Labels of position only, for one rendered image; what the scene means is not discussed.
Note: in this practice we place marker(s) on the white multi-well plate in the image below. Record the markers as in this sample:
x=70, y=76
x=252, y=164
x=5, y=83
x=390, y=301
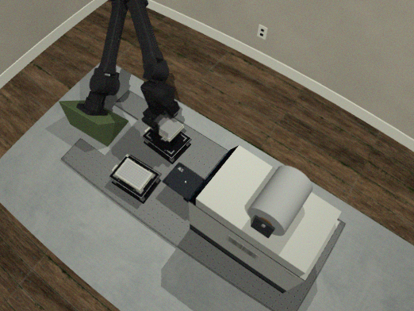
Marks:
x=133, y=174

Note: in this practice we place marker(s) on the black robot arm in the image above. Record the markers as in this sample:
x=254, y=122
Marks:
x=100, y=84

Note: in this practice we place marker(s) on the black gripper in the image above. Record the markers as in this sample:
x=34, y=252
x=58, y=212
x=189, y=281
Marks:
x=149, y=119

